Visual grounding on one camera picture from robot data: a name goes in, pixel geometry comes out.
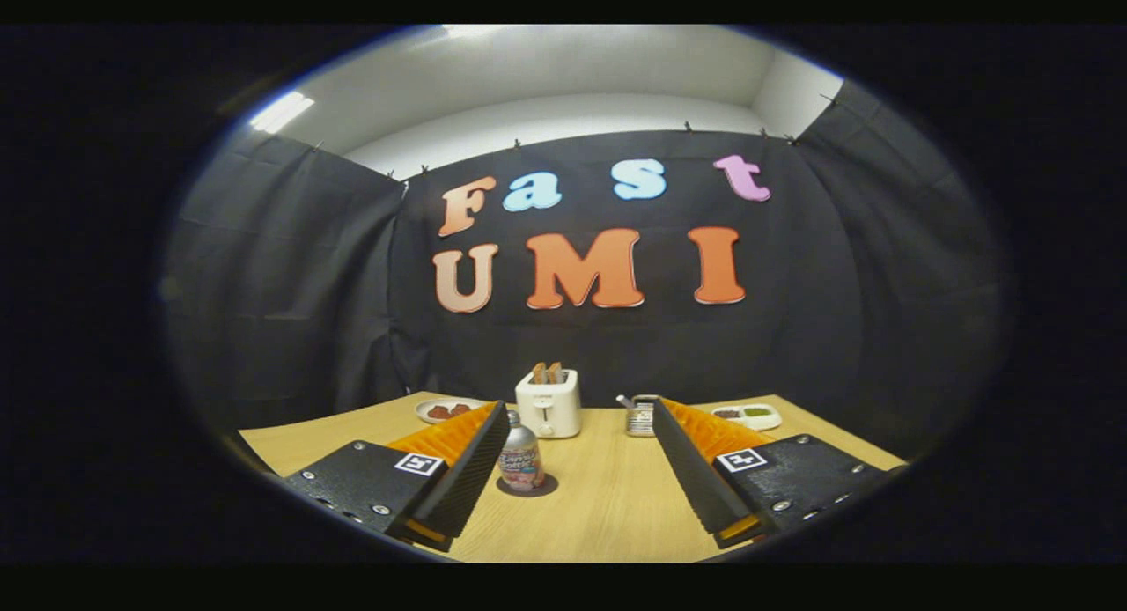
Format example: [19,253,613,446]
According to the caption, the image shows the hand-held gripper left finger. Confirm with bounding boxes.
[280,400,512,555]

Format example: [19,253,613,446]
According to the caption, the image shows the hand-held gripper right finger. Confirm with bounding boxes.
[649,397,890,550]

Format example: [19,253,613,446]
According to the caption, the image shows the silver juice bottle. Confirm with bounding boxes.
[497,409,546,492]

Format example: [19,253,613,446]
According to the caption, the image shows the dark brown round coaster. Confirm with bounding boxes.
[496,473,559,497]

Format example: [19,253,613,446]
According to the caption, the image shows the small plate with red food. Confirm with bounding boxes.
[415,398,488,424]

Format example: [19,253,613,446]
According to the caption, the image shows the white divided snack tray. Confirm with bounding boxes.
[710,403,783,432]

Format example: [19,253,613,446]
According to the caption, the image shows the wooden table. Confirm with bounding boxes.
[238,391,908,563]

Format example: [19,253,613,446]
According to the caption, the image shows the white toaster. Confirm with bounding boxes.
[515,369,582,439]

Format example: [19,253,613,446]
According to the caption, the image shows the black backdrop cloth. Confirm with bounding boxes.
[163,78,1009,458]

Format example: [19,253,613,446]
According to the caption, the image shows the small ceiling light panel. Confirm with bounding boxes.
[249,92,315,135]

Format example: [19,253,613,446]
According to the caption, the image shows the metal wire basket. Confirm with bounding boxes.
[623,396,659,438]

